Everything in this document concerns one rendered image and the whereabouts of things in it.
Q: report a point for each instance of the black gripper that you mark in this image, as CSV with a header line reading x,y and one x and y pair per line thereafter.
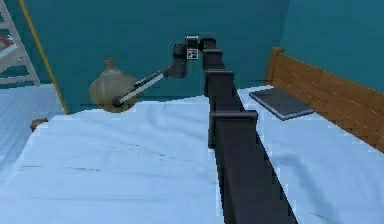
x,y
179,63

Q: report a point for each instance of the tan round vase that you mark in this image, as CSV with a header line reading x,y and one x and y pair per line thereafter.
x,y
108,90

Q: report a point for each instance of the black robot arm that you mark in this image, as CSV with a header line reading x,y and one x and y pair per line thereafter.
x,y
240,146

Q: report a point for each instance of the wooden bed with pale sheet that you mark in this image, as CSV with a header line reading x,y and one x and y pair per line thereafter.
x,y
133,166

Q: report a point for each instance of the white ladder shelf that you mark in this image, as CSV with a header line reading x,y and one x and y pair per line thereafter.
x,y
15,50

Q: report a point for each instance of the dark grey laptop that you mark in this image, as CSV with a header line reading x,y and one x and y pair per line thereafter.
x,y
281,102

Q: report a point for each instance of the yellow door frame strip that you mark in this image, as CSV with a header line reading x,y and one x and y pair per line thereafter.
x,y
43,56

